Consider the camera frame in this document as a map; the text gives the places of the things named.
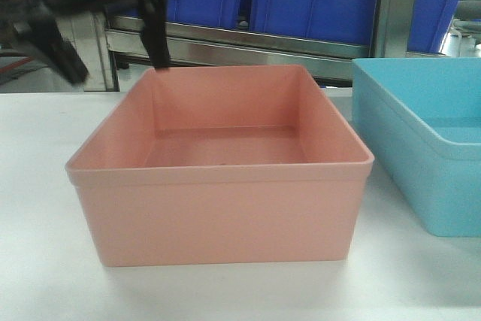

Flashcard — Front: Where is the large blue crate right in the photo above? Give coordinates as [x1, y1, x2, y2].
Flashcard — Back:
[407, 0, 460, 53]

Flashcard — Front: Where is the pink plastic box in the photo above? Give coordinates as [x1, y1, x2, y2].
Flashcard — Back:
[66, 65, 374, 267]

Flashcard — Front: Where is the light blue plastic box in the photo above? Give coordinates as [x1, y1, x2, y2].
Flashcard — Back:
[352, 57, 480, 237]

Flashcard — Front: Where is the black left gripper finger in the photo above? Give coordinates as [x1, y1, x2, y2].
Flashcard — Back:
[137, 0, 171, 69]
[11, 0, 89, 84]

